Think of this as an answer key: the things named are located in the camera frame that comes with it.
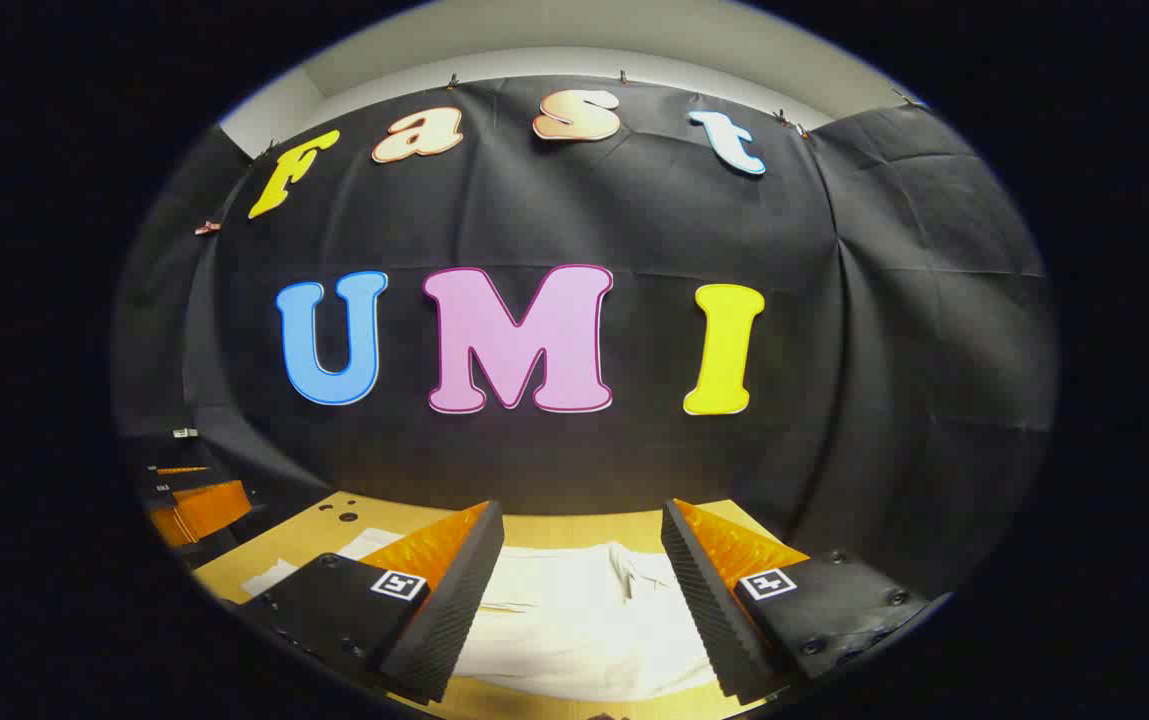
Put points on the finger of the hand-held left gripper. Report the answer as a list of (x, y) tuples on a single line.
[(204, 515), (169, 483)]

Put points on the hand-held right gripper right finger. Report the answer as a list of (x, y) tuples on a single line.
[(709, 600)]

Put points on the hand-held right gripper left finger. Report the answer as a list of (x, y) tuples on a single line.
[(454, 600)]

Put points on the white jeans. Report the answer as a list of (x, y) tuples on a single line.
[(574, 620)]

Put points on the black backdrop cloth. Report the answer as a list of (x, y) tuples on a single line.
[(634, 220)]

